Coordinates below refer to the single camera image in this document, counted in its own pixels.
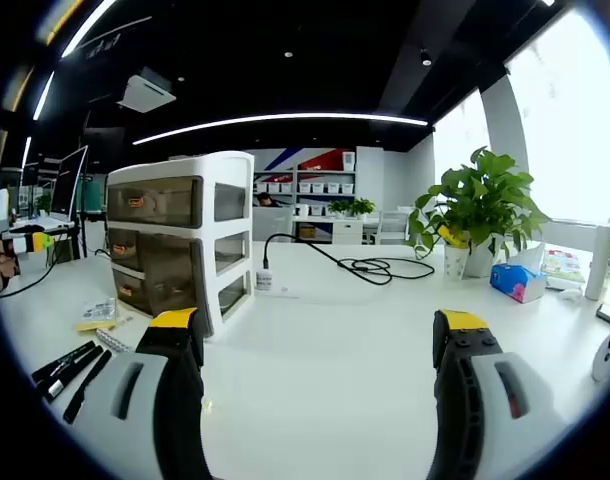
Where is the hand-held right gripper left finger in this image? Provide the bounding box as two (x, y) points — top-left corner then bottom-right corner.
(72, 308), (214, 480)

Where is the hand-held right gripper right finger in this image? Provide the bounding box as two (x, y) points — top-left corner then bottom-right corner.
(427, 309), (569, 480)

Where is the black pen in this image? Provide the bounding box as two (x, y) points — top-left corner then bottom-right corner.
(38, 345), (105, 404)
(62, 349), (114, 425)
(31, 340), (97, 385)

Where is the yellow sticky note packet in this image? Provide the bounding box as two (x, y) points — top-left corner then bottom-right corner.
(76, 298), (120, 333)

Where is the white plastic drawer organizer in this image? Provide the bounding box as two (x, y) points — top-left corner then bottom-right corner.
(106, 150), (256, 339)

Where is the white desk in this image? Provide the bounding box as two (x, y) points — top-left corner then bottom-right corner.
(0, 239), (610, 480)

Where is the person's left hand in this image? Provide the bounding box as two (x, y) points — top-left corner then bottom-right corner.
(0, 240), (22, 295)

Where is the white spiral notepad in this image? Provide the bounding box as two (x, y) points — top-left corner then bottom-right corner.
(95, 328), (135, 354)

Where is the silver computer monitor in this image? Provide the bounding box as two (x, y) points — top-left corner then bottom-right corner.
(49, 144), (90, 224)

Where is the blue tissue box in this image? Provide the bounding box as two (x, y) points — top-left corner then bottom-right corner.
(489, 241), (548, 305)

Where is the white controller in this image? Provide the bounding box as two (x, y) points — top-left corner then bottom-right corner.
(591, 329), (610, 383)

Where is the small white patterned pot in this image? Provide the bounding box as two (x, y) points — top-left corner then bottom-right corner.
(442, 243), (471, 281)

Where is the colourful printed booklet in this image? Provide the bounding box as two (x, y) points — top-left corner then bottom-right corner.
(540, 248), (586, 284)

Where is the white charger adapter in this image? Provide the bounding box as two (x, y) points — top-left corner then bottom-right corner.
(255, 269), (277, 297)

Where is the white bottle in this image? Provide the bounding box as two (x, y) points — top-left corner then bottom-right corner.
(584, 224), (610, 302)

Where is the white ceiling air conditioner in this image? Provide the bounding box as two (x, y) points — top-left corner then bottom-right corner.
(116, 66), (179, 114)

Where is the white mesh office chair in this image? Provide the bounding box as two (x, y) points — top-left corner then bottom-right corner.
(252, 205), (297, 244)

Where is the white storage shelf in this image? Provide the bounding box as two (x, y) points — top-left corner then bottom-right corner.
(252, 167), (359, 217)

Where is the row of white storage bins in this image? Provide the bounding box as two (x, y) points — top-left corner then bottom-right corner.
(254, 151), (357, 197)

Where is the long ceiling light strip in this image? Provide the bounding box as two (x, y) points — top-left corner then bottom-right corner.
(132, 113), (430, 147)

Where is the left hand-held gripper cable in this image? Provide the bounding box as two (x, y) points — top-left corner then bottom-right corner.
(0, 234), (69, 300)

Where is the black charging cable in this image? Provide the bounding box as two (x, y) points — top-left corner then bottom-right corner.
(262, 232), (436, 287)

